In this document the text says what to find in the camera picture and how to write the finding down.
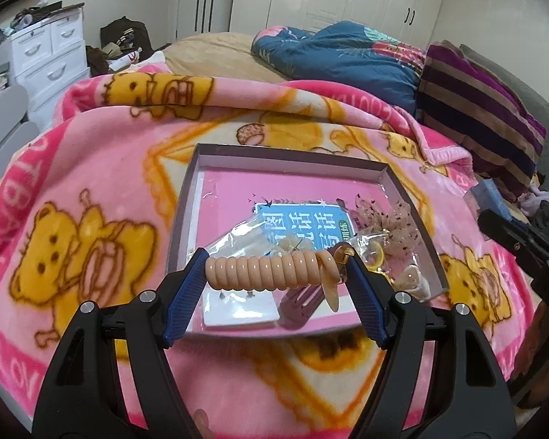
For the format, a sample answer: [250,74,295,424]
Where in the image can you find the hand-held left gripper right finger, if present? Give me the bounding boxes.
[345,254,518,439]

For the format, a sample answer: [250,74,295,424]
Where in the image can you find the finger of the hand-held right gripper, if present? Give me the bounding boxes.
[478,208,549,316]

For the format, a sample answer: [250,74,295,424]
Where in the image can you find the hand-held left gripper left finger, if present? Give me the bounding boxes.
[32,247,211,439]

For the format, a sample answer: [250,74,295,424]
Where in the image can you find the small blue packet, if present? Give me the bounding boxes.
[464,178,506,213]

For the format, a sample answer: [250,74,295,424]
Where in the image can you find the maroon hair clip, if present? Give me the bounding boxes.
[278,286,326,329]

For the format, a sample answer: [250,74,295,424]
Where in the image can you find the pink lace bow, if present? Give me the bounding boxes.
[352,196,422,261]

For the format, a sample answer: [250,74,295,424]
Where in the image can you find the peach coil hair tie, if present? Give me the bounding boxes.
[204,249,341,314]

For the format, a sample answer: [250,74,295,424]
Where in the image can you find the shallow pink cardboard box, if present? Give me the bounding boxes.
[166,143,449,339]

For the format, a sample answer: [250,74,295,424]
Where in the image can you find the amber hair clip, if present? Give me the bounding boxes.
[332,244,355,284]

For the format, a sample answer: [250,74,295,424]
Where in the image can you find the white earring card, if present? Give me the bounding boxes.
[201,290,280,327]

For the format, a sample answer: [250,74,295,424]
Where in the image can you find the clear plastic bag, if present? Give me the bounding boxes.
[208,217,280,261]

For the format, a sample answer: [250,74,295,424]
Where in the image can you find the purple striped pillow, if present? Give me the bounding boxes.
[414,41,547,188]

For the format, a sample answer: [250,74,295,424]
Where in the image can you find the pink bear printed blanket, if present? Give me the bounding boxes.
[0,61,538,439]

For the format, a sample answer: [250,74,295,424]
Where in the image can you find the dark blue floral quilt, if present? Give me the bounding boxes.
[251,20,426,115]

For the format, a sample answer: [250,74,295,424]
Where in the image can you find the grey chair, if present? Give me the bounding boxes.
[0,85,35,188]

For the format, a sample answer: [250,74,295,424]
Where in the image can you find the beige bed sheet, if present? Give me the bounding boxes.
[162,32,284,83]

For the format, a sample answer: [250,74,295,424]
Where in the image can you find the pile of clothes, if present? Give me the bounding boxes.
[86,43,165,76]

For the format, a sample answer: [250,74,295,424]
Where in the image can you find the dark bag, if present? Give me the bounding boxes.
[101,17,153,53]

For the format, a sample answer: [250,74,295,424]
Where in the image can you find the white drawer cabinet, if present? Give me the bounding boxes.
[0,2,92,120]

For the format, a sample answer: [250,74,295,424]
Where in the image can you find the white door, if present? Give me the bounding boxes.
[176,0,236,40]

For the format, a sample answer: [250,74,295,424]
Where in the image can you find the yellow ring in plastic bag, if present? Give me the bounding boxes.
[354,233,389,275]

